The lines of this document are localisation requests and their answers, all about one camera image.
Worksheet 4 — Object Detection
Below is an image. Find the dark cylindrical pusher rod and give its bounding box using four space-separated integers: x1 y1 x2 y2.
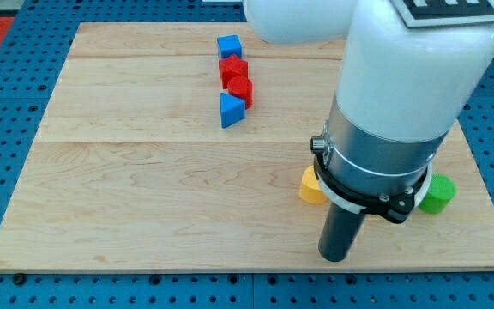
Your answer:
318 203 365 262

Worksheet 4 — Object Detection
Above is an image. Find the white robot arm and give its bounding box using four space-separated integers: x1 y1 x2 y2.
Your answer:
243 0 494 262

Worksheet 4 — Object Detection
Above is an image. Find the yellow heart block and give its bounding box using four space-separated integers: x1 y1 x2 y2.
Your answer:
298 166 328 204

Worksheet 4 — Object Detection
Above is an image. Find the fiducial marker tag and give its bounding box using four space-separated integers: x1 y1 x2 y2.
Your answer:
391 0 494 28

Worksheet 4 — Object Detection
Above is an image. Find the blue triangle block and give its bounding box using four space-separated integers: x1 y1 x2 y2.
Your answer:
220 93 245 129

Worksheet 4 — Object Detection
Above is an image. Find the blue cube block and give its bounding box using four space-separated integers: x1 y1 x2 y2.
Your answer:
217 34 243 58

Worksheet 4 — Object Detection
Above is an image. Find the red star block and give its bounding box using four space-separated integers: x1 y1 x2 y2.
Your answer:
219 54 249 89

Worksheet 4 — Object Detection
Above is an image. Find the red cylinder block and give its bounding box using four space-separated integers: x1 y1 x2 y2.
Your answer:
227 76 253 109

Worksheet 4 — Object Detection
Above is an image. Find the wooden board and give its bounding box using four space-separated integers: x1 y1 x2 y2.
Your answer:
0 23 494 274

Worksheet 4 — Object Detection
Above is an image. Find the black flange mount ring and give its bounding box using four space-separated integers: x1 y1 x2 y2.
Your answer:
313 154 432 224

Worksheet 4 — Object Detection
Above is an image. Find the green cylinder block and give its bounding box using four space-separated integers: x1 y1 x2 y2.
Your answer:
419 173 456 215

